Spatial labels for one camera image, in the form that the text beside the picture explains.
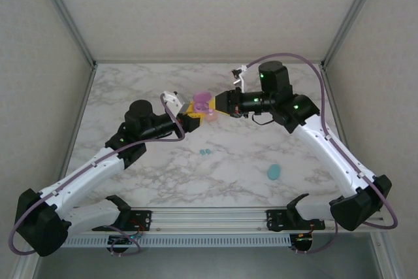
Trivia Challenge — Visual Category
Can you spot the aluminium side rail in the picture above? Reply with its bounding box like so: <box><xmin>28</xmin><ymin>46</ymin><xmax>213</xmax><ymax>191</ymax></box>
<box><xmin>55</xmin><ymin>64</ymin><xmax>98</xmax><ymax>184</ymax></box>
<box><xmin>321</xmin><ymin>64</ymin><xmax>360</xmax><ymax>175</ymax></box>

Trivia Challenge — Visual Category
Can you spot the control circuit board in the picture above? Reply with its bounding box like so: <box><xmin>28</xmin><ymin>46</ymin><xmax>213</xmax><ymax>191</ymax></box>
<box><xmin>107</xmin><ymin>235</ymin><xmax>142</xmax><ymax>254</ymax></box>
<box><xmin>291</xmin><ymin>233</ymin><xmax>314</xmax><ymax>254</ymax></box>

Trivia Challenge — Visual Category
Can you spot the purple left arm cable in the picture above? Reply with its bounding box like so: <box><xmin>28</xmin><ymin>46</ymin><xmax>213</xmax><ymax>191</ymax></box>
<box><xmin>8</xmin><ymin>92</ymin><xmax>185</xmax><ymax>257</ymax></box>

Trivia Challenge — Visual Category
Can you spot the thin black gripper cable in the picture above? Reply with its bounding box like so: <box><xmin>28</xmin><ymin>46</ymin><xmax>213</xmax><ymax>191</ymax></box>
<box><xmin>251</xmin><ymin>112</ymin><xmax>278</xmax><ymax>126</ymax></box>

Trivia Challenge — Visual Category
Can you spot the aluminium frame leg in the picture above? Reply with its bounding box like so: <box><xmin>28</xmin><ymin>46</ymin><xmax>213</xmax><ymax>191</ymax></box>
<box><xmin>11</xmin><ymin>254</ymin><xmax>42</xmax><ymax>279</ymax></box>
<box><xmin>368</xmin><ymin>231</ymin><xmax>406</xmax><ymax>279</ymax></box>

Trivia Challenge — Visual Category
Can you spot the blue earbud charging case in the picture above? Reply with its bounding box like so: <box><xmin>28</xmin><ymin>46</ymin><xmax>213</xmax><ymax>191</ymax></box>
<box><xmin>266</xmin><ymin>163</ymin><xmax>282</xmax><ymax>181</ymax></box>

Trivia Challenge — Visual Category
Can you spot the aluminium back rail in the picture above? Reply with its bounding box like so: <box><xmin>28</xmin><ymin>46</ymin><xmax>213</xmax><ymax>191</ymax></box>
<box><xmin>93</xmin><ymin>59</ymin><xmax>325</xmax><ymax>65</ymax></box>

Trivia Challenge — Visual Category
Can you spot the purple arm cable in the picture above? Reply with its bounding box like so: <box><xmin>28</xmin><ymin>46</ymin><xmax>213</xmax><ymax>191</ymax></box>
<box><xmin>245</xmin><ymin>52</ymin><xmax>398</xmax><ymax>255</ymax></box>
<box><xmin>8</xmin><ymin>92</ymin><xmax>185</xmax><ymax>257</ymax></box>

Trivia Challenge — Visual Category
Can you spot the aluminium frame post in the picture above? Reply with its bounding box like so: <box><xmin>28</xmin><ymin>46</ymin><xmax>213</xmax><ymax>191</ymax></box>
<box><xmin>321</xmin><ymin>0</ymin><xmax>388</xmax><ymax>70</ymax></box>
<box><xmin>31</xmin><ymin>0</ymin><xmax>98</xmax><ymax>70</ymax></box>

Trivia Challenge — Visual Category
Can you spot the slotted grey cable duct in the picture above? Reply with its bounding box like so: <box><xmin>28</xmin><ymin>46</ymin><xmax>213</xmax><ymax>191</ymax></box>
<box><xmin>61</xmin><ymin>235</ymin><xmax>292</xmax><ymax>248</ymax></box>

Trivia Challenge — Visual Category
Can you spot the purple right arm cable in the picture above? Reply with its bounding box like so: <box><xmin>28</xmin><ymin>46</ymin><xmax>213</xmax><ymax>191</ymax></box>
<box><xmin>245</xmin><ymin>52</ymin><xmax>398</xmax><ymax>255</ymax></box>

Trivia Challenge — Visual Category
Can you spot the purple earbud charging case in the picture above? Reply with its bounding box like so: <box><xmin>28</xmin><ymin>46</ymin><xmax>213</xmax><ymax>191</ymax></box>
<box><xmin>191</xmin><ymin>91</ymin><xmax>212</xmax><ymax>113</ymax></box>

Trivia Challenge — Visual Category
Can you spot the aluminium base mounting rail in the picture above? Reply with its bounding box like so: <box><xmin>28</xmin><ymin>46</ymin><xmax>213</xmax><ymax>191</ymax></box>
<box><xmin>68</xmin><ymin>207</ymin><xmax>385</xmax><ymax>235</ymax></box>

